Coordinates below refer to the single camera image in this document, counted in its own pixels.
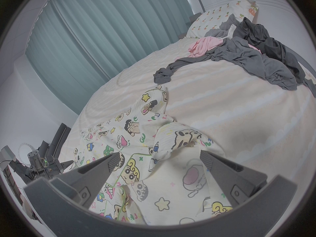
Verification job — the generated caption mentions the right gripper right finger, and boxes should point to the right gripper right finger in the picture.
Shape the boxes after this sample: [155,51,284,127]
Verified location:
[200,150,268,206]

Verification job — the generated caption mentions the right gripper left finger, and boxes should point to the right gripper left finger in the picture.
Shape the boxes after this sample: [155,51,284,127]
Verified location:
[51,152,122,209]

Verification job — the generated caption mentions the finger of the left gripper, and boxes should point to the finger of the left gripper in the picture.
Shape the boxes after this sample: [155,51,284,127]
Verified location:
[59,160,74,171]

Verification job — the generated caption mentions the white printed pyjama top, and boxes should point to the white printed pyjama top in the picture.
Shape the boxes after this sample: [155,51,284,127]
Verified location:
[73,84,234,225]

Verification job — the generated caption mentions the pile of clothes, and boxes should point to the pile of clothes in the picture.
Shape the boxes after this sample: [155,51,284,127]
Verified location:
[153,14,316,96]

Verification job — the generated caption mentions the dark grey furniture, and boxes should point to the dark grey furniture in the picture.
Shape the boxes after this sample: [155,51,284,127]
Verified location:
[49,123,72,158]

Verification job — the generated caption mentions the bed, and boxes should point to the bed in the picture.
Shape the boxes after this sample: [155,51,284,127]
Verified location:
[59,0,316,225]

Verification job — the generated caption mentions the blue-green curtain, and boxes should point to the blue-green curtain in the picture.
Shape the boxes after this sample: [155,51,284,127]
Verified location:
[25,0,195,115]

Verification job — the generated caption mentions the white printed pillow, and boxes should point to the white printed pillow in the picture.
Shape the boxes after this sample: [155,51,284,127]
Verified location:
[186,0,259,39]

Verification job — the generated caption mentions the grey bedside table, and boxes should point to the grey bedside table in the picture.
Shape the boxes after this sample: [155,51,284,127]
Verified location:
[178,12,202,39]

